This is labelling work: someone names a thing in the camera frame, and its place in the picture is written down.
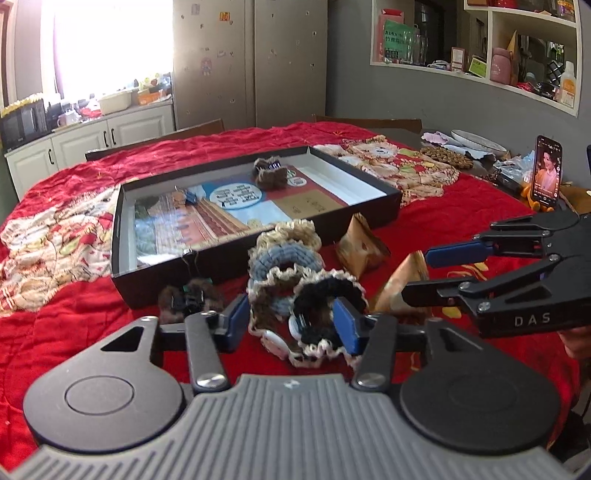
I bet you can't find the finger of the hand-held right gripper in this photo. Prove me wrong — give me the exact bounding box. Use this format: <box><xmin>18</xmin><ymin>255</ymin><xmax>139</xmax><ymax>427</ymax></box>
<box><xmin>425</xmin><ymin>212</ymin><xmax>580</xmax><ymax>268</ymax></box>
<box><xmin>402</xmin><ymin>256</ymin><xmax>573</xmax><ymax>315</ymax></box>

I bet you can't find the green sign pink frame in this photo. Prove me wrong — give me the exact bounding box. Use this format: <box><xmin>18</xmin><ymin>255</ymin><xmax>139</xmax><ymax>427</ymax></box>
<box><xmin>379</xmin><ymin>14</ymin><xmax>419</xmax><ymax>64</ymax></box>

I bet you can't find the brown furry hair clip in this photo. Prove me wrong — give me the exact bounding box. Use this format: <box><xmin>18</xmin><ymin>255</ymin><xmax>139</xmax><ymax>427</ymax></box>
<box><xmin>158</xmin><ymin>277</ymin><xmax>227</xmax><ymax>324</ymax></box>
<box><xmin>254</xmin><ymin>157</ymin><xmax>291</xmax><ymax>191</ymax></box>

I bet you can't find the white cabinet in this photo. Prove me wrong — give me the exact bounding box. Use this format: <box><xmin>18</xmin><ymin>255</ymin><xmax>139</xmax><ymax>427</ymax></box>
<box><xmin>4</xmin><ymin>102</ymin><xmax>176</xmax><ymax>199</ymax></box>

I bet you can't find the smartphone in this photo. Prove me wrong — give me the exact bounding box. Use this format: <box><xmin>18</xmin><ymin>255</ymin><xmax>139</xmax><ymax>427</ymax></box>
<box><xmin>531</xmin><ymin>135</ymin><xmax>564</xmax><ymax>206</ymax></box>

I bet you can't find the white basin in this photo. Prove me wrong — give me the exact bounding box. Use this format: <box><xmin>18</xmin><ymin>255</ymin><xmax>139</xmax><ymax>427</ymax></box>
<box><xmin>98</xmin><ymin>90</ymin><xmax>134</xmax><ymax>115</ymax></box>

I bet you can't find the yellow lace cover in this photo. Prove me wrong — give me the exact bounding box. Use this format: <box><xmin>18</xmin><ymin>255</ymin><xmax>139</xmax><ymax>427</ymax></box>
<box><xmin>0</xmin><ymin>92</ymin><xmax>44</xmax><ymax>116</ymax></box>

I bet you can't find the wooden bead trivet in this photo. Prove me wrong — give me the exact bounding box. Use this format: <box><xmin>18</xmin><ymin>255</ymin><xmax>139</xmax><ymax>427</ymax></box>
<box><xmin>420</xmin><ymin>145</ymin><xmax>474</xmax><ymax>169</ymax></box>

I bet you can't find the white bottle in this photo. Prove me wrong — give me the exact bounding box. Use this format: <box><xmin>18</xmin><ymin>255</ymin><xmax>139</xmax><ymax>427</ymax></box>
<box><xmin>556</xmin><ymin>61</ymin><xmax>578</xmax><ymax>104</ymax></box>

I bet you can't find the tan crochet scrunchie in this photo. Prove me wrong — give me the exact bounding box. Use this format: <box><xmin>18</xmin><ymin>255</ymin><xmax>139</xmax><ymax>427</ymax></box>
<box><xmin>256</xmin><ymin>219</ymin><xmax>322</xmax><ymax>252</ymax></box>

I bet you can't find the black binder clip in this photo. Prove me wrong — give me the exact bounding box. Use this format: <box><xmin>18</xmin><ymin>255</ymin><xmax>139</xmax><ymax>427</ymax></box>
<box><xmin>180</xmin><ymin>249</ymin><xmax>201</xmax><ymax>282</ymax></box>

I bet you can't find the blue crochet scrunchie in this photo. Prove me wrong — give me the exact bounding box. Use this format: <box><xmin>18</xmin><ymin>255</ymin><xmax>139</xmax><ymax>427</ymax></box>
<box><xmin>248</xmin><ymin>242</ymin><xmax>324</xmax><ymax>280</ymax></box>

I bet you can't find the black shallow box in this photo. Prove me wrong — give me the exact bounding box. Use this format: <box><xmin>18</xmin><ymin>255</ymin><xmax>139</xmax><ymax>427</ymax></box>
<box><xmin>110</xmin><ymin>145</ymin><xmax>403</xmax><ymax>310</ymax></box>

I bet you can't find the cream brown crochet scrunchie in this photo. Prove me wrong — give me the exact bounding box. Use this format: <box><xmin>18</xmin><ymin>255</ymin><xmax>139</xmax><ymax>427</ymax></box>
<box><xmin>247</xmin><ymin>268</ymin><xmax>301</xmax><ymax>358</ymax></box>

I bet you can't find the white wall shelf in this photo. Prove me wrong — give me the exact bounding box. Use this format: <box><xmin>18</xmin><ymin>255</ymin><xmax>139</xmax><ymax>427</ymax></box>
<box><xmin>369</xmin><ymin>0</ymin><xmax>581</xmax><ymax>118</ymax></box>

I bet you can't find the black cream-edged crochet scrunchie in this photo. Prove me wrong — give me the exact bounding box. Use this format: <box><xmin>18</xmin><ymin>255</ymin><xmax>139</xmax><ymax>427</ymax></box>
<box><xmin>288</xmin><ymin>270</ymin><xmax>370</xmax><ymax>367</ymax></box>

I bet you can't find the gold snack packet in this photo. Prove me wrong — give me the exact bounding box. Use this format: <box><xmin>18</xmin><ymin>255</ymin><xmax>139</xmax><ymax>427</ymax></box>
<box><xmin>335</xmin><ymin>213</ymin><xmax>392</xmax><ymax>280</ymax></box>
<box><xmin>372</xmin><ymin>251</ymin><xmax>437</xmax><ymax>319</ymax></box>

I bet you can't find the red printed blanket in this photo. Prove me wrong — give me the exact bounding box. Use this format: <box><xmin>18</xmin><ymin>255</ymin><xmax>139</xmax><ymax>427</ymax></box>
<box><xmin>0</xmin><ymin>121</ymin><xmax>583</xmax><ymax>460</ymax></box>

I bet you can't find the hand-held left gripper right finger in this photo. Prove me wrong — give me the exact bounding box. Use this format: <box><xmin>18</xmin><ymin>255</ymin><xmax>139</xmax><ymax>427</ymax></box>
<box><xmin>332</xmin><ymin>298</ymin><xmax>481</xmax><ymax>393</ymax></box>

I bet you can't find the printed picture sheet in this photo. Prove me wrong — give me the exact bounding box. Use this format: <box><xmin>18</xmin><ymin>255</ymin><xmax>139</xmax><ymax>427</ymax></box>
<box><xmin>134</xmin><ymin>164</ymin><xmax>349</xmax><ymax>268</ymax></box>

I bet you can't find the pink thermos mug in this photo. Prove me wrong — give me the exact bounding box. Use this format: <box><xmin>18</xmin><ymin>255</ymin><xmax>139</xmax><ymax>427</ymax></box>
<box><xmin>490</xmin><ymin>46</ymin><xmax>513</xmax><ymax>85</ymax></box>

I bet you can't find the clear plastic bag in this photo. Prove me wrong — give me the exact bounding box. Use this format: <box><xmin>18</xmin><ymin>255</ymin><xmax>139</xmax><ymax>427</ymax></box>
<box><xmin>494</xmin><ymin>152</ymin><xmax>536</xmax><ymax>185</ymax></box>

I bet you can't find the white plate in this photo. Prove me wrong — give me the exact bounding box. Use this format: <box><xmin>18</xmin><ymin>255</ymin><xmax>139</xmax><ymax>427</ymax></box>
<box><xmin>450</xmin><ymin>129</ymin><xmax>509</xmax><ymax>155</ymax></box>

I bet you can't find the grey refrigerator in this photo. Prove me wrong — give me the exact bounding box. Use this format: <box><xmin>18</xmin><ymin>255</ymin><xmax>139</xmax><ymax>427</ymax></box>
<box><xmin>172</xmin><ymin>0</ymin><xmax>329</xmax><ymax>132</ymax></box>

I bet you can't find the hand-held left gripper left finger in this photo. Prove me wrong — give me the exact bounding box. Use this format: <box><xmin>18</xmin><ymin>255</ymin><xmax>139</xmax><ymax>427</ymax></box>
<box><xmin>99</xmin><ymin>293</ymin><xmax>250</xmax><ymax>394</ymax></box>

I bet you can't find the black microwave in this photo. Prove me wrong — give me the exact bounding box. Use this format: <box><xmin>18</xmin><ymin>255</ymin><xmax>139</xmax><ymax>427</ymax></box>
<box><xmin>0</xmin><ymin>99</ymin><xmax>49</xmax><ymax>151</ymax></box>

